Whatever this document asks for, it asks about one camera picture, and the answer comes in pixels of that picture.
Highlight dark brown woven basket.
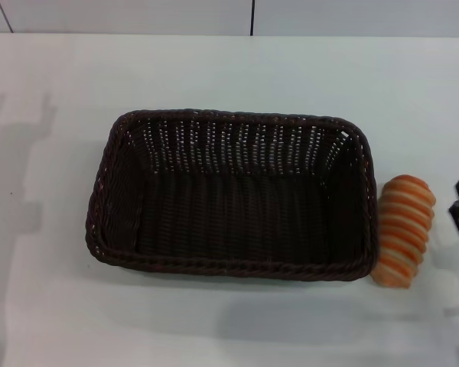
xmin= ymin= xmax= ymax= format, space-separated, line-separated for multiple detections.
xmin=84 ymin=108 xmax=379 ymax=283

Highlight orange striped bread roll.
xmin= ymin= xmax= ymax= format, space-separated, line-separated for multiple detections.
xmin=370 ymin=174 xmax=437 ymax=288

